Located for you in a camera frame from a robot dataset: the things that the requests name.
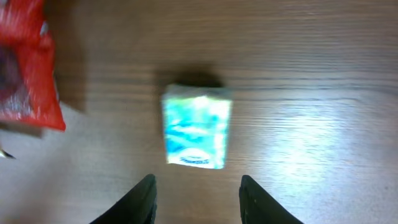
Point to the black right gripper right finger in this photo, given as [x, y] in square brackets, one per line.
[257, 206]

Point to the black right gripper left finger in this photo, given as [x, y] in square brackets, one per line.
[138, 206]

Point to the green tissue pack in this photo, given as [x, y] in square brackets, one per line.
[196, 125]

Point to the red jerky bag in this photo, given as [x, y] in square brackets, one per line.
[28, 91]

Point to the cream snack bag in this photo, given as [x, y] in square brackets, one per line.
[6, 155]

